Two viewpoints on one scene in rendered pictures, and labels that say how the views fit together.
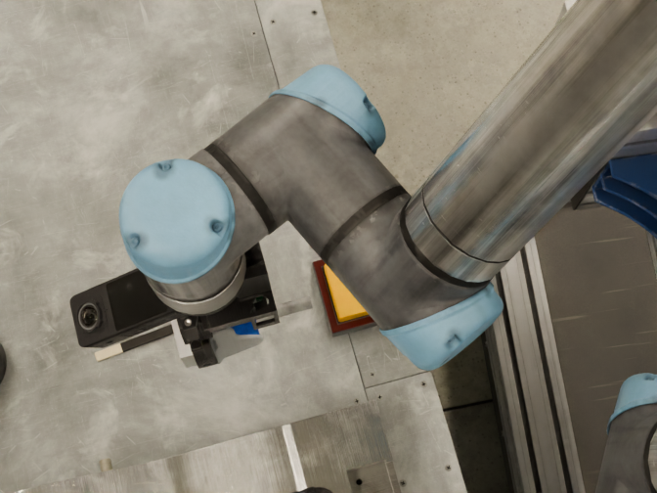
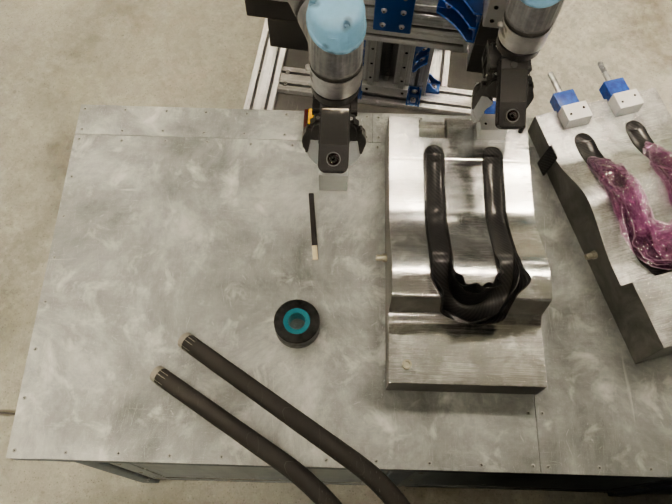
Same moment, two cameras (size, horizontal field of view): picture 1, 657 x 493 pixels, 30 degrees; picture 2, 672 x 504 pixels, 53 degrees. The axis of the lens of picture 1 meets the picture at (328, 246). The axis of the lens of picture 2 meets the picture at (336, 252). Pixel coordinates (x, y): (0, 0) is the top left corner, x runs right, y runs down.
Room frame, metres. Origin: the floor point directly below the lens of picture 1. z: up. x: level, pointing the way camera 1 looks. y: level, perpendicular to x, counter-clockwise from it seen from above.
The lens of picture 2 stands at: (0.07, 0.69, 1.95)
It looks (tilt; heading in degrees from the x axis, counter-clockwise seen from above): 67 degrees down; 285
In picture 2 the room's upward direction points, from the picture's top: 2 degrees clockwise
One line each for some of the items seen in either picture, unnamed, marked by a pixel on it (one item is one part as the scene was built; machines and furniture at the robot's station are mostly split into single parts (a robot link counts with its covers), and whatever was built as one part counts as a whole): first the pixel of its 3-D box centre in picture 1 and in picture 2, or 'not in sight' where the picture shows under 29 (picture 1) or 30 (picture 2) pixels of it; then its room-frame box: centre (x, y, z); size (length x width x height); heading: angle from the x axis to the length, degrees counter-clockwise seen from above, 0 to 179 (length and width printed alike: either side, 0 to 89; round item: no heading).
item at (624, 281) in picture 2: not in sight; (652, 209); (-0.35, -0.01, 0.86); 0.50 x 0.26 x 0.11; 122
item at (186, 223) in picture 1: (186, 229); (335, 32); (0.23, 0.10, 1.25); 0.09 x 0.08 x 0.11; 129
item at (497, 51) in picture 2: not in sight; (510, 59); (-0.02, -0.10, 1.05); 0.09 x 0.08 x 0.12; 105
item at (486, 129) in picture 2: not in sight; (488, 109); (-0.01, -0.11, 0.89); 0.13 x 0.05 x 0.05; 105
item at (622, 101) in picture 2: not in sight; (612, 87); (-0.25, -0.26, 0.86); 0.13 x 0.05 x 0.05; 122
